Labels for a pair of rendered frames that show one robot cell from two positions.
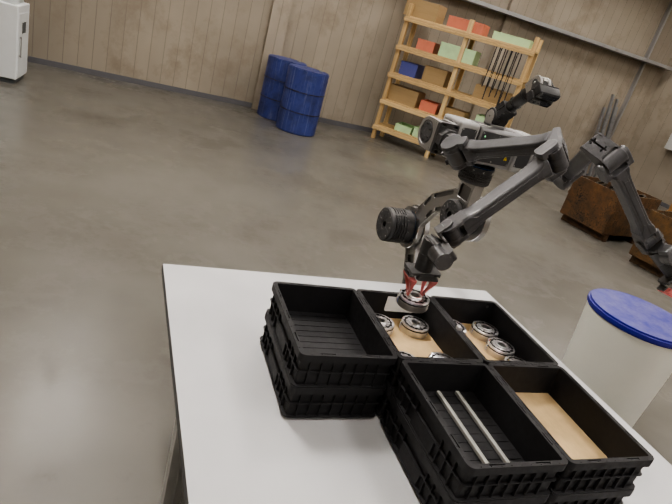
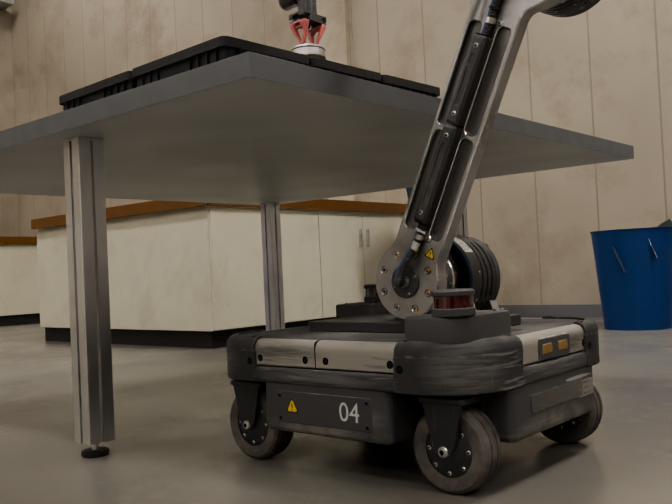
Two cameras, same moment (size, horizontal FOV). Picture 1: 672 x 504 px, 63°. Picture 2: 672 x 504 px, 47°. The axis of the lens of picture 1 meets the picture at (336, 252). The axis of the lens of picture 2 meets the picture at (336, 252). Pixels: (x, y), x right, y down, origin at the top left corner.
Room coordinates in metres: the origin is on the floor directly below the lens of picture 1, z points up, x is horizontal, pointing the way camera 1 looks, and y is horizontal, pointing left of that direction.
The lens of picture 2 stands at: (3.72, -1.16, 0.36)
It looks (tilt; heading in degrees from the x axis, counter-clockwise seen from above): 1 degrees up; 156
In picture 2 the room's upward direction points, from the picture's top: 3 degrees counter-clockwise
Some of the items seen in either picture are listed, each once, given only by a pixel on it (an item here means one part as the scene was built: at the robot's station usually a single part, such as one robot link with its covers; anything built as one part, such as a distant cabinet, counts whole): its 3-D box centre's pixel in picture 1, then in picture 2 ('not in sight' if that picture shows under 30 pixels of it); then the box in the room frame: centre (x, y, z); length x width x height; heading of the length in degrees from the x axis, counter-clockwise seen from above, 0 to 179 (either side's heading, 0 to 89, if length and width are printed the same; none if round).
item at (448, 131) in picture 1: (448, 141); not in sight; (2.05, -0.28, 1.45); 0.09 x 0.08 x 0.12; 115
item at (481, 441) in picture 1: (470, 425); not in sight; (1.22, -0.48, 0.87); 0.40 x 0.30 x 0.11; 24
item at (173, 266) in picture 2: not in sight; (245, 270); (-1.21, 0.34, 0.39); 2.05 x 1.72 x 0.77; 115
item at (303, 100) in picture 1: (291, 94); not in sight; (8.84, 1.38, 0.48); 1.35 x 0.80 x 0.97; 25
